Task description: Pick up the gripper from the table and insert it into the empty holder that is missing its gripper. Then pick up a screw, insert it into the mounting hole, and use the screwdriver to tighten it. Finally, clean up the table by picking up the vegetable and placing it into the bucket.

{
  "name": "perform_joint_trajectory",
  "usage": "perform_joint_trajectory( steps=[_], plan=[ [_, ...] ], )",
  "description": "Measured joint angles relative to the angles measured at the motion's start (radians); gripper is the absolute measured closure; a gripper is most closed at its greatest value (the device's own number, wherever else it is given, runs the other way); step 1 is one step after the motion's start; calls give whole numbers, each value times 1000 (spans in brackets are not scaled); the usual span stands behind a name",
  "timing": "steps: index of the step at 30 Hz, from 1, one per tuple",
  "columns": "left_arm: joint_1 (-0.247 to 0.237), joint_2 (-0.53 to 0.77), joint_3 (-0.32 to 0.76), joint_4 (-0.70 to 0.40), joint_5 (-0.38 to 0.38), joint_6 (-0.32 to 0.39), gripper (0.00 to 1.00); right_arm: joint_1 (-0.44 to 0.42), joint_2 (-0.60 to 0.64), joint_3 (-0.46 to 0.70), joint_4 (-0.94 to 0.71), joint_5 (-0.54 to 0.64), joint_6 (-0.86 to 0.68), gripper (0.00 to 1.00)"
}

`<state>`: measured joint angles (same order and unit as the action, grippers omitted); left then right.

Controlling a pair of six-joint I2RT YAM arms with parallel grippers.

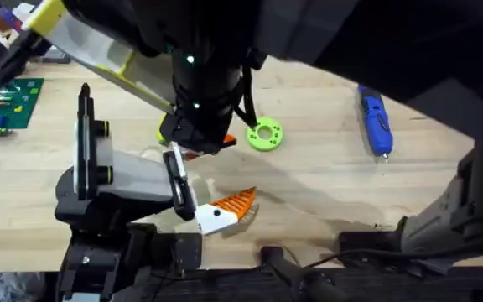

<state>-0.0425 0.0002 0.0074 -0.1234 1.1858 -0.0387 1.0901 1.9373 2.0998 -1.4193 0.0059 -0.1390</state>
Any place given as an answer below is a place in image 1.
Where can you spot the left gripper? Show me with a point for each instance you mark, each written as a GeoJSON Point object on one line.
{"type": "Point", "coordinates": [141, 178]}

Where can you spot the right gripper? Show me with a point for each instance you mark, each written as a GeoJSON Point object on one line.
{"type": "Point", "coordinates": [206, 92]}

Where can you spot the orange ribbed wedge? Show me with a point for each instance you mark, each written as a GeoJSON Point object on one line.
{"type": "Point", "coordinates": [230, 140]}

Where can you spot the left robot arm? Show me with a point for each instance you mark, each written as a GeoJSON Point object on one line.
{"type": "Point", "coordinates": [99, 260]}

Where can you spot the yellow toy vegetable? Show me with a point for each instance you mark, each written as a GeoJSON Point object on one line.
{"type": "Point", "coordinates": [161, 132]}

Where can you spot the blue electric screwdriver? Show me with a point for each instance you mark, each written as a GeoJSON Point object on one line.
{"type": "Point", "coordinates": [376, 121]}

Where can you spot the green disc with holes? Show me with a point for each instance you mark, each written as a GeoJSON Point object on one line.
{"type": "Point", "coordinates": [276, 133]}

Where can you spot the left wrist upright black plate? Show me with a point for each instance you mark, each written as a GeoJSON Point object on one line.
{"type": "Point", "coordinates": [84, 142]}

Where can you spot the green board with toy blocks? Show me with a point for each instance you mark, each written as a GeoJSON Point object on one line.
{"type": "Point", "coordinates": [19, 105]}

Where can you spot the plastic bag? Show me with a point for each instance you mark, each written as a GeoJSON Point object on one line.
{"type": "Point", "coordinates": [11, 287]}

